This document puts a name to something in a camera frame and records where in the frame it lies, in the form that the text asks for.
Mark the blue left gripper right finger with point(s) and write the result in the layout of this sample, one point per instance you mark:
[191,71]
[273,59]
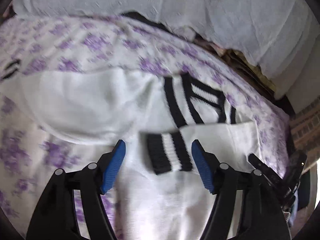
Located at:
[205,163]

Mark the purple floral bed sheet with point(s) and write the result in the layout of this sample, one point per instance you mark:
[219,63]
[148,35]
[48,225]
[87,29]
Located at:
[87,45]

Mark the white knit v-neck sweater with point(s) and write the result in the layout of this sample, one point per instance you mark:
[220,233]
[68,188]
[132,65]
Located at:
[80,115]

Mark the checkered beige curtain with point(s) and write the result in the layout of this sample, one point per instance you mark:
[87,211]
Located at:
[305,132]

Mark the white lace cover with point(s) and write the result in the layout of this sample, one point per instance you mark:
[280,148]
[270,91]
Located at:
[270,33]

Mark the folded blankets under lace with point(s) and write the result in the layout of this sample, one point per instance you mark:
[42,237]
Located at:
[156,52]

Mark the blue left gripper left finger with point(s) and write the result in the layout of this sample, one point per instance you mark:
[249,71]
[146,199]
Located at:
[115,160]

